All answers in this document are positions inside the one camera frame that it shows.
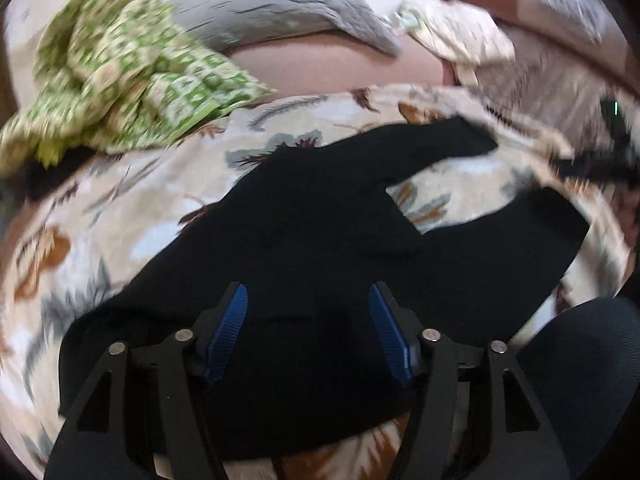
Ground pink bed sheet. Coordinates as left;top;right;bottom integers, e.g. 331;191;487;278
227;32;456;99

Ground person's dark trouser leg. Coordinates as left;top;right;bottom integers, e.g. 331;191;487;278
518;297;639;479

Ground brown padded headboard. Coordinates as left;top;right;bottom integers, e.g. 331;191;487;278
445;0;639;93

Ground leaf patterned fleece blanket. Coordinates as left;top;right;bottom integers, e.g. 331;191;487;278
1;84;629;479

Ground green checkered cloth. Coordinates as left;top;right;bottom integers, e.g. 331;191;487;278
1;0;272;177

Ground cream floral pillow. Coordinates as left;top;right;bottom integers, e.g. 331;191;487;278
390;0;515;87

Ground black pants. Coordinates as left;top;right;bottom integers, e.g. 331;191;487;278
58;116;589;460

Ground grey quilted pillow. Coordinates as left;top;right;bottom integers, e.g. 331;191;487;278
169;0;401;56

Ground striped beige bedspread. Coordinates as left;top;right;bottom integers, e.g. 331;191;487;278
475;22;639;151

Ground grey patterned cloth on headboard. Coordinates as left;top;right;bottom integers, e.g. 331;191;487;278
538;0;615;44

